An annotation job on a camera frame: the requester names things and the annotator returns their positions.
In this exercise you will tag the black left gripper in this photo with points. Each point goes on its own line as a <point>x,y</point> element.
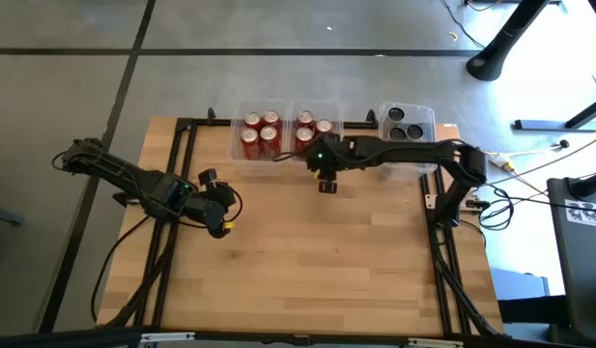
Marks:
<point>208,210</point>

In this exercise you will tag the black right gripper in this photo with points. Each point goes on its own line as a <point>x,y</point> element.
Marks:
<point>329,157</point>

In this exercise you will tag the red soda can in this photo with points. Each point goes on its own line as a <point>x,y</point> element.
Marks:
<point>252,119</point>
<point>271,116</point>
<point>249,140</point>
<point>305,117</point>
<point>304,136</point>

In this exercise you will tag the red Coca-Cola can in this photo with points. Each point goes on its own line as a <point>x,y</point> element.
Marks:
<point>323,126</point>
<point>269,137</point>

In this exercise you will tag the pineapple print Celsius can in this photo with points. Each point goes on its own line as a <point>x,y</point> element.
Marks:
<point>414,131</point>

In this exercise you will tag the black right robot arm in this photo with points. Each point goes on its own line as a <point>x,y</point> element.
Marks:
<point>413,147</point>

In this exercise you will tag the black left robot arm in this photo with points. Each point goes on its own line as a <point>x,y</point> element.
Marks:
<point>114,169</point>

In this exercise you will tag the yellow tape band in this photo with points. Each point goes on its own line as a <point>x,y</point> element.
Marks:
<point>317,174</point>
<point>229,225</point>

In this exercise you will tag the clear plastic bin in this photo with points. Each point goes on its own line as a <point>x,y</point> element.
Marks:
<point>425,113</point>
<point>235,108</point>
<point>338,108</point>

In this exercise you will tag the white power adapter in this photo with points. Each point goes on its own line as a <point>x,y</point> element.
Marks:
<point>500,162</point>

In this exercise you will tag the blue-grey box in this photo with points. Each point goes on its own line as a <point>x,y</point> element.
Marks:
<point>519,285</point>

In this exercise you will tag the black stand pole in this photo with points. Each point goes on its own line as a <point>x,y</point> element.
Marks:
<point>500,43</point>

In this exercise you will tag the black stand foot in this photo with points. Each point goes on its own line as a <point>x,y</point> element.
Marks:
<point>544,124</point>

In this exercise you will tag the white printed label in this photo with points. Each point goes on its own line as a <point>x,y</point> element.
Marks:
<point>587,213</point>

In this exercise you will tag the black equipment cart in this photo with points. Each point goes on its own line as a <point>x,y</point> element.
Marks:
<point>582,270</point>

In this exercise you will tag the black metal table frame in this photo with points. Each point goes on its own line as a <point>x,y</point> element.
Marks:
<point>222,122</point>

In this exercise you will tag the silver metal bracket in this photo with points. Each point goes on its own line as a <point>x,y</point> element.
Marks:
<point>167,337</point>
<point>435,343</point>

